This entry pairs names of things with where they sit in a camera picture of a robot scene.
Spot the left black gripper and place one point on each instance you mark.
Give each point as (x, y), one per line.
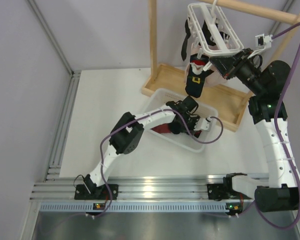
(195, 118)

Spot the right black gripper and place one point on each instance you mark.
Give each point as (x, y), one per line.
(222, 63)

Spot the navy santa sock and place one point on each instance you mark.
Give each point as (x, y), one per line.
(196, 133)
(196, 76)

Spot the white plastic clip hanger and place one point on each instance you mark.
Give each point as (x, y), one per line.
(216, 20)

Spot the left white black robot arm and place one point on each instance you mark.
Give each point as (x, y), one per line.
(122, 140)

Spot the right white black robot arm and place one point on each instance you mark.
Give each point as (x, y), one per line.
(269, 115)

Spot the black sock on hanger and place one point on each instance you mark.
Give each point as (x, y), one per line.
(185, 41)

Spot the maroon purple sock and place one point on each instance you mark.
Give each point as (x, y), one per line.
(162, 129)

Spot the white plastic basket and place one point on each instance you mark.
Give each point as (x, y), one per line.
(199, 117)

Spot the black white striped sock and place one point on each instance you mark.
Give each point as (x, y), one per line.
(209, 38)

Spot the wooden drying rack stand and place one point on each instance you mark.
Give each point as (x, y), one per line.
(230, 103)

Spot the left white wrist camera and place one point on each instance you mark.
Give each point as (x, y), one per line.
(203, 124)

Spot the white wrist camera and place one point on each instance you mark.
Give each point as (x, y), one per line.
(203, 124)
(263, 41)

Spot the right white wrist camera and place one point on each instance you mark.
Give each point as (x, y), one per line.
(263, 41)

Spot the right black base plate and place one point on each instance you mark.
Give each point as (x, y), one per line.
(218, 192)

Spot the aluminium corner frame profile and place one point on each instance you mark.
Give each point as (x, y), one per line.
(59, 141)

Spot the aluminium mounting rail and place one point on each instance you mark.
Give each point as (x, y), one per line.
(147, 188)

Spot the grey slotted cable duct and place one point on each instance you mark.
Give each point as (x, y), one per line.
(142, 207)

